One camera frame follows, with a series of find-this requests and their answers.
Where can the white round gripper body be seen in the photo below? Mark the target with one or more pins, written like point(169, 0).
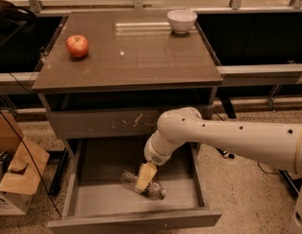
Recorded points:
point(153, 155)

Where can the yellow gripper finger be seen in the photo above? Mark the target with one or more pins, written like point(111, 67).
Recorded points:
point(146, 173)

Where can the clear plastic water bottle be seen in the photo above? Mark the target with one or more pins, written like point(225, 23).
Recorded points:
point(153, 191)

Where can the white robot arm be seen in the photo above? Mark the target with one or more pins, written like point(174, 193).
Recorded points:
point(274, 144)

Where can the scratched grey top drawer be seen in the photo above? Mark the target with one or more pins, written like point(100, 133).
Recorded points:
point(104, 123)

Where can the open grey middle drawer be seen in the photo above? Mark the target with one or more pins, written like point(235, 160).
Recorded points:
point(98, 202)

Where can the grey drawer cabinet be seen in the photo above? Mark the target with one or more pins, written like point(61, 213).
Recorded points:
point(135, 60)

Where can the black power adapter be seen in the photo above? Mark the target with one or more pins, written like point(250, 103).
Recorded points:
point(225, 154)

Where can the black stand foot left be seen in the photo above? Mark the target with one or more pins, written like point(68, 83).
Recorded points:
point(60, 157)

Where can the white ceramic bowl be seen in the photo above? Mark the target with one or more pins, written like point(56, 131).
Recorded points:
point(181, 21)

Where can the red apple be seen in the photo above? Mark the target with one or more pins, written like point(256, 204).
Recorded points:
point(77, 46)

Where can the open cardboard box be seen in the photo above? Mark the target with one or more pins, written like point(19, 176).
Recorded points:
point(22, 162)

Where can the black metal floor bar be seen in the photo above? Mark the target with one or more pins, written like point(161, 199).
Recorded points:
point(294, 184)

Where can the black bag on ledge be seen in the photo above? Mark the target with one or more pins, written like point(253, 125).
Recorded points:
point(14, 19)

